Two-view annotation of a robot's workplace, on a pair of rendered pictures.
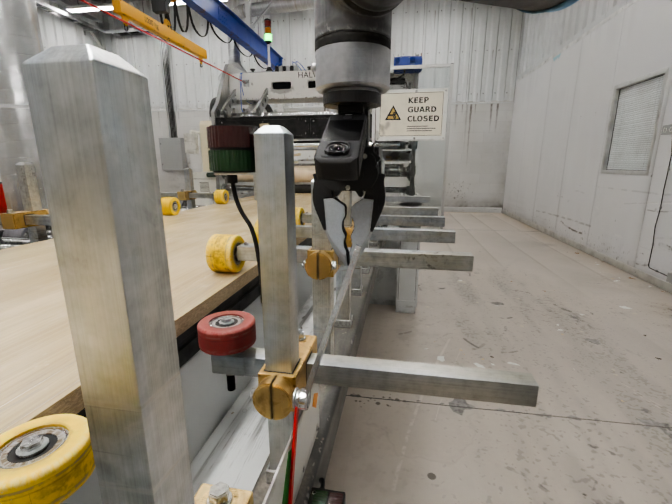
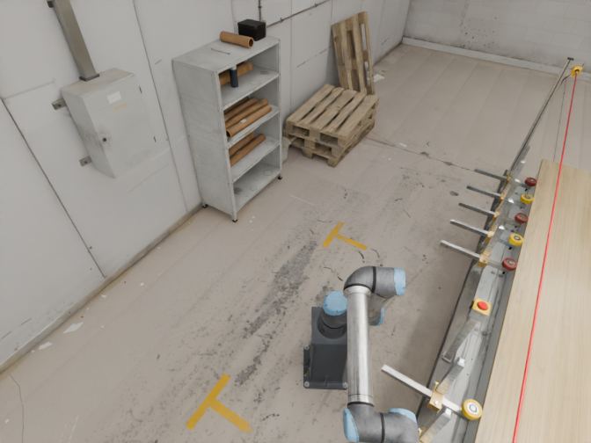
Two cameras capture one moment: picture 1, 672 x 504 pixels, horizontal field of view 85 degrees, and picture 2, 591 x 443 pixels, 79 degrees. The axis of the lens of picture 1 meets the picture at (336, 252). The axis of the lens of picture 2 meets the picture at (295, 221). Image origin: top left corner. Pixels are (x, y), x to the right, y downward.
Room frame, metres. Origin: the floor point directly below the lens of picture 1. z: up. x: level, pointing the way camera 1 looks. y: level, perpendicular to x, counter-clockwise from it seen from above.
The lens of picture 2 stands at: (0.84, -0.26, 2.61)
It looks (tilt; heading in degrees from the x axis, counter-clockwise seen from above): 44 degrees down; 201
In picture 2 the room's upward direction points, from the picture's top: 2 degrees clockwise
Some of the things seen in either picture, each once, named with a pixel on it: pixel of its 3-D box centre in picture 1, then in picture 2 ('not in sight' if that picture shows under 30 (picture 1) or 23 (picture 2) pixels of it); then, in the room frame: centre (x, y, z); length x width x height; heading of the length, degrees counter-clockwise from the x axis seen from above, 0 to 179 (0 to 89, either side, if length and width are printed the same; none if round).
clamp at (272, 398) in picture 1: (286, 372); not in sight; (0.45, 0.07, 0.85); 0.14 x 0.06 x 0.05; 170
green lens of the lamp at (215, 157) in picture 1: (236, 160); not in sight; (0.44, 0.12, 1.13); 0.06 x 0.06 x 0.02
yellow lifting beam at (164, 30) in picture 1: (168, 33); not in sight; (4.94, 2.03, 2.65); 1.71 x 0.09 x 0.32; 171
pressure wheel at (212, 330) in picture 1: (229, 354); not in sight; (0.49, 0.16, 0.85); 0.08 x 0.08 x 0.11
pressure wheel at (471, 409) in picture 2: not in sight; (469, 412); (0.00, 0.29, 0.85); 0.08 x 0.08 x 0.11
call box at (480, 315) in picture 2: not in sight; (478, 310); (-0.32, 0.21, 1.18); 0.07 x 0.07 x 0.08; 80
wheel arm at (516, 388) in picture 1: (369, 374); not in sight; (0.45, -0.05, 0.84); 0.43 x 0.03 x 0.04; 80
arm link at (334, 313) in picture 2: not in sight; (337, 308); (-0.33, -0.44, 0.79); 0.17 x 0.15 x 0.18; 107
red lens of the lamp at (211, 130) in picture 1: (234, 138); not in sight; (0.44, 0.12, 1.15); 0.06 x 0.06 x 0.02
